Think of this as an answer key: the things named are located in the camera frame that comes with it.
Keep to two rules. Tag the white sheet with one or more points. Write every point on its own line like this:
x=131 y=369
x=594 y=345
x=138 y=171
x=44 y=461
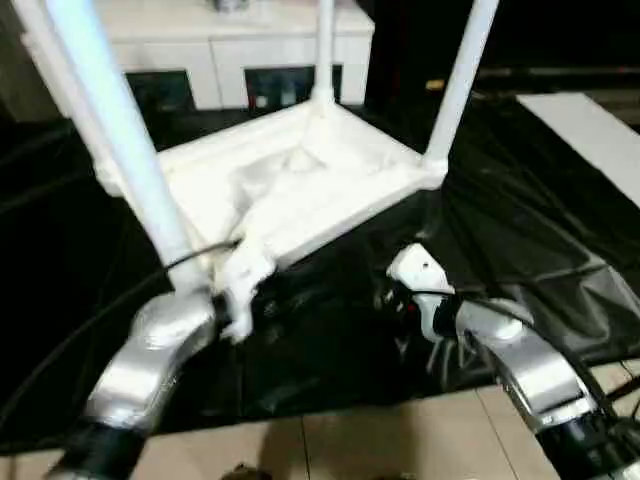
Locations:
x=585 y=135

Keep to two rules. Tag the grey crumpled bundle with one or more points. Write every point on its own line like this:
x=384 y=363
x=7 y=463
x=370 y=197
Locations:
x=229 y=4

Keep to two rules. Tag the black mat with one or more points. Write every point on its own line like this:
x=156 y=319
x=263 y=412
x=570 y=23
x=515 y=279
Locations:
x=325 y=360

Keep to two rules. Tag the white jar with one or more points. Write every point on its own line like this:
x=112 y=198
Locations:
x=287 y=96

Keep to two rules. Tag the small red white figure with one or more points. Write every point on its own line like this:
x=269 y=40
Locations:
x=260 y=100

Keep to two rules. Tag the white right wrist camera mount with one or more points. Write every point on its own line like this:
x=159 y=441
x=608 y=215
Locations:
x=420 y=270

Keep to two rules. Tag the white cabinet with glass doors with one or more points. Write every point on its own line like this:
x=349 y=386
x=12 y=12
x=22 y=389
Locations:
x=250 y=40

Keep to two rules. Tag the small yellow box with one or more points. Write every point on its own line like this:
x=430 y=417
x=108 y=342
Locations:
x=435 y=85

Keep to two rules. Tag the white plastic table leg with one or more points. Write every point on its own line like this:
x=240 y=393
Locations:
x=130 y=125
x=460 y=85
x=57 y=75
x=325 y=50

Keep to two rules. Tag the white plastic table top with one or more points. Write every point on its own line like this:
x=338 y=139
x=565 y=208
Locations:
x=325 y=190

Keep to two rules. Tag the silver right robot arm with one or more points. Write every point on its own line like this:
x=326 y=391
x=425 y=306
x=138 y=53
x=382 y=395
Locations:
x=540 y=365

